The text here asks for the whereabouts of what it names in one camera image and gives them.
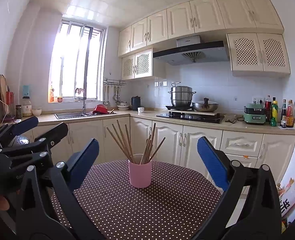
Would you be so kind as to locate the green electric multi cooker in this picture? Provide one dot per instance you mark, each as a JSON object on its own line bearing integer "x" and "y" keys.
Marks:
{"x": 253, "y": 117}

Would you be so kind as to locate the steel wok with lid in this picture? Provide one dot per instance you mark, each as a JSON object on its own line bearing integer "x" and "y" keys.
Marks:
{"x": 205, "y": 107}

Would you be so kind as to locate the red knife holder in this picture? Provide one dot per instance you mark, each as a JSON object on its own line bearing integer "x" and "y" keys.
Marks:
{"x": 10, "y": 98}

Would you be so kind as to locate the black range hood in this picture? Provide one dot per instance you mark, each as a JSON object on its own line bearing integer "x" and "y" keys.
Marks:
{"x": 187, "y": 55}

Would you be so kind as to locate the stack of white dishes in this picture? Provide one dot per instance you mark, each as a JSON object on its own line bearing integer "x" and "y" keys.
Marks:
{"x": 123, "y": 107}

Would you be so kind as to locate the wooden cutting board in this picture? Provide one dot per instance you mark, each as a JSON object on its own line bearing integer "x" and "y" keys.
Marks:
{"x": 2, "y": 90}

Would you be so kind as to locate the dark soda bottle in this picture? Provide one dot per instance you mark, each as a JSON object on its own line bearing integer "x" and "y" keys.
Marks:
{"x": 268, "y": 107}

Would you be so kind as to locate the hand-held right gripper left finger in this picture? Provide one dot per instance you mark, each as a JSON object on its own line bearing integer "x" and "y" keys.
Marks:
{"x": 83, "y": 160}

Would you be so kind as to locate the small cloth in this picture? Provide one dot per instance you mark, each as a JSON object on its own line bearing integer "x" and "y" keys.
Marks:
{"x": 80, "y": 91}

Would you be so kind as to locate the steel ladle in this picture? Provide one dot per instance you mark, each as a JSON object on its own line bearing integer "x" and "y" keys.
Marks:
{"x": 106, "y": 103}

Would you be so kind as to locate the stainless steel steamer pot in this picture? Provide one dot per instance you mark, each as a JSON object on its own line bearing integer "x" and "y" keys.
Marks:
{"x": 181, "y": 96}

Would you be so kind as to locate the white mug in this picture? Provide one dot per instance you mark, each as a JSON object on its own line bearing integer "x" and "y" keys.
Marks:
{"x": 141, "y": 110}

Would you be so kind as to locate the small dark jar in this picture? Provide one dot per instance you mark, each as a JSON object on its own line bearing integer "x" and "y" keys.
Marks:
{"x": 19, "y": 112}

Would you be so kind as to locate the white printed bag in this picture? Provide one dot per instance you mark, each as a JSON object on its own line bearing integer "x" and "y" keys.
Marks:
{"x": 291, "y": 200}

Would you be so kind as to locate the large jar white label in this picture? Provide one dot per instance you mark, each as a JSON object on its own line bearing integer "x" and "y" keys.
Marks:
{"x": 27, "y": 108}

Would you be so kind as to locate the bunch of wooden chopsticks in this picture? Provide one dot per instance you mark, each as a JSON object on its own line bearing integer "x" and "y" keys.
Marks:
{"x": 130, "y": 153}

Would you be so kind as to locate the beige kitchen countertop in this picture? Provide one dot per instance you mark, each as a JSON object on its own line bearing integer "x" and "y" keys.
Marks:
{"x": 150, "y": 115}

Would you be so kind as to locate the orange bottle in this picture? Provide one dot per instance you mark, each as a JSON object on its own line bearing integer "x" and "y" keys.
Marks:
{"x": 52, "y": 95}

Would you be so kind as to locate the wall utensil rail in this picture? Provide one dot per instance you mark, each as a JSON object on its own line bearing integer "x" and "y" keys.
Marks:
{"x": 115, "y": 82}

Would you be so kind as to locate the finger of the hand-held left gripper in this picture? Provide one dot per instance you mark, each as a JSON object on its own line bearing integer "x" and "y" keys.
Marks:
{"x": 55, "y": 133}
{"x": 25, "y": 126}

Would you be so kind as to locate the black electric kettle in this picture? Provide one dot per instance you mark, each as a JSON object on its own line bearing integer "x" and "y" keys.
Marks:
{"x": 136, "y": 103}

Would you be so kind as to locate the steel kitchen sink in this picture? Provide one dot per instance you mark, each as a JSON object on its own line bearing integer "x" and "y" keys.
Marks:
{"x": 70, "y": 115}

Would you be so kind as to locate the dark sauce bottle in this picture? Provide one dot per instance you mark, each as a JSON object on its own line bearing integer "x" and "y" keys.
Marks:
{"x": 283, "y": 115}

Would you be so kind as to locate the double white wall socket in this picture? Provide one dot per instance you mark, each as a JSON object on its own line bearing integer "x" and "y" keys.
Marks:
{"x": 256, "y": 99}

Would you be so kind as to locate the cream lattice door wall cabinet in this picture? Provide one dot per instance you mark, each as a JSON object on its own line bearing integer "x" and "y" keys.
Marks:
{"x": 142, "y": 63}
{"x": 257, "y": 52}

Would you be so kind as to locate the small red jar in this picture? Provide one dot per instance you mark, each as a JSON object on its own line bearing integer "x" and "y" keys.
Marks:
{"x": 60, "y": 99}

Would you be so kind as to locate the chrome faucet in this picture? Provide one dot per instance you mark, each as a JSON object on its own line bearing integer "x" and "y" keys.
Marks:
{"x": 84, "y": 105}

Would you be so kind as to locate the green plastic bottle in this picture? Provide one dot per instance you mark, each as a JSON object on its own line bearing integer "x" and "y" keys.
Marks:
{"x": 274, "y": 115}

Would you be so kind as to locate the white bowl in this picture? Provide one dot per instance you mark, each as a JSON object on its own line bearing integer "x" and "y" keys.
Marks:
{"x": 36, "y": 112}

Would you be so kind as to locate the brown polka dot tablecloth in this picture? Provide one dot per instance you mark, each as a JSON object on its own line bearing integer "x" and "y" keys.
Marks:
{"x": 137, "y": 210}

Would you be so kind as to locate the cream upper wall cabinets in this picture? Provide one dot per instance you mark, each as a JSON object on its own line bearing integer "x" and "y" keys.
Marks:
{"x": 205, "y": 15}

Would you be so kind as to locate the black gas cooktop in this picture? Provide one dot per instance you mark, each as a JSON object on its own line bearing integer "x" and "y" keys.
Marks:
{"x": 187, "y": 118}

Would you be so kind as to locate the kitchen window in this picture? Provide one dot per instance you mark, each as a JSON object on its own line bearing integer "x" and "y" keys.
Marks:
{"x": 75, "y": 62}

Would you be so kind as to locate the person's left hand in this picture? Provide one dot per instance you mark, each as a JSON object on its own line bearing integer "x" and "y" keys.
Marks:
{"x": 1, "y": 203}

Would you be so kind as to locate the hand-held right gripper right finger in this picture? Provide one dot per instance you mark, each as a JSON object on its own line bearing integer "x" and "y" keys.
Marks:
{"x": 212, "y": 160}

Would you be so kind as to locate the pink cylindrical cup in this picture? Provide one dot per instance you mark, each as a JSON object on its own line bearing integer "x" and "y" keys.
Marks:
{"x": 140, "y": 175}

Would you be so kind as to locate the blue wall holder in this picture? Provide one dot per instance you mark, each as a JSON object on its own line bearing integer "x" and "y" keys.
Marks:
{"x": 26, "y": 91}

